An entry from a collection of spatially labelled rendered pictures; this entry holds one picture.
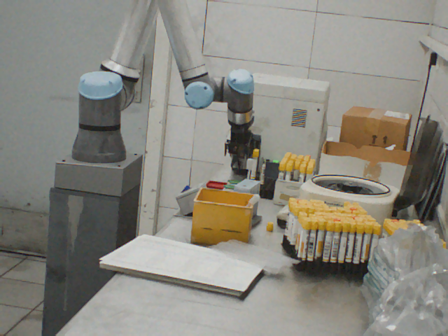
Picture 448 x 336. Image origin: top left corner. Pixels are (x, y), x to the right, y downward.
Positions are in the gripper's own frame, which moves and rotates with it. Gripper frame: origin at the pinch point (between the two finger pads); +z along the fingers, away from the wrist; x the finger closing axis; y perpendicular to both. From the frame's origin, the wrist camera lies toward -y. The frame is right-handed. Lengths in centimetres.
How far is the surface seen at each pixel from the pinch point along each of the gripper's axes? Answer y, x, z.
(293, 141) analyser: -13.6, 14.9, -1.1
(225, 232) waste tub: 63, 8, -35
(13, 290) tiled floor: -31, -110, 125
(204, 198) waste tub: 51, 1, -33
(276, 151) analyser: -11.5, 9.9, 2.5
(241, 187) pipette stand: 44, 9, -31
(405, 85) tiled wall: -133, 53, 55
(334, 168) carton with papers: 12.3, 29.7, -14.6
